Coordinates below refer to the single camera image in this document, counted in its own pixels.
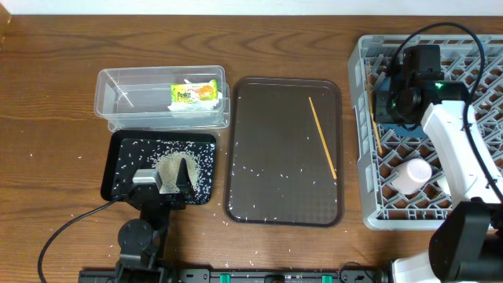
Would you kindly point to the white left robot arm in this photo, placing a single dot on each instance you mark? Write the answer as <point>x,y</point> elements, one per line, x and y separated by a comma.
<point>142,240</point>

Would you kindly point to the black waste tray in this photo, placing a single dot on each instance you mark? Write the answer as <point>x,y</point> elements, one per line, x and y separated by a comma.
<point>130,150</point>

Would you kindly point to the pile of rice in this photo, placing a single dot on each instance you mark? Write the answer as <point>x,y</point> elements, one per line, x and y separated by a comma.
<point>168,166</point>

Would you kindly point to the white napkin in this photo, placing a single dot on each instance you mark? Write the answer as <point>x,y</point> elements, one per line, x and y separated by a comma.
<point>199,106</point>

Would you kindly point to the pink cup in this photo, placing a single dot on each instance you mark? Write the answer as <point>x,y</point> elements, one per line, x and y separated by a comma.
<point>411,176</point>

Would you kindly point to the brown plastic tray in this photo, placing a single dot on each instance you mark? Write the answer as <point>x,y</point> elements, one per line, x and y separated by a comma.
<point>277,172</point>

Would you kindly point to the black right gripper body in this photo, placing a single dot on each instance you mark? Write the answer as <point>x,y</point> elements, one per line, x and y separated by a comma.
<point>402,116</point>

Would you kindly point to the grey dishwasher rack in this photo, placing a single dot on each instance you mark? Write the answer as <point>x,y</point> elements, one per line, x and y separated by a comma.
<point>383,208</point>

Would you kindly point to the yellow green snack wrapper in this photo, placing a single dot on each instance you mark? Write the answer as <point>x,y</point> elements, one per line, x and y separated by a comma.
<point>190,93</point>

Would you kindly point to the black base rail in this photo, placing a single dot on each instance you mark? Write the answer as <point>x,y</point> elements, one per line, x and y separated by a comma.
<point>350,272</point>

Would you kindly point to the dark blue plate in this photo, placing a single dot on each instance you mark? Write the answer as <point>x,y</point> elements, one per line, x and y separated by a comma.
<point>397,127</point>

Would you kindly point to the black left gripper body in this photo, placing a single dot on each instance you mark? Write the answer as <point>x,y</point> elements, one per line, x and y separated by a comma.
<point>166,206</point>

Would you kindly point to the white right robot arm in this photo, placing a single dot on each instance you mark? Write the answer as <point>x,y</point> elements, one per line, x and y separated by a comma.
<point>468,245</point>

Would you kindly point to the white green cup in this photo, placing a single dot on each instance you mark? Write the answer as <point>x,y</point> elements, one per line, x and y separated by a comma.
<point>443,185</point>

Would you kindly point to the clear plastic bin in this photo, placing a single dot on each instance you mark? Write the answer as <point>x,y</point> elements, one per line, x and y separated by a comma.
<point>137,98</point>

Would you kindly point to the wooden chopstick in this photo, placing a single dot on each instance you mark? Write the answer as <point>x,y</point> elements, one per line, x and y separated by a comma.
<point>369,89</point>
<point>323,141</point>

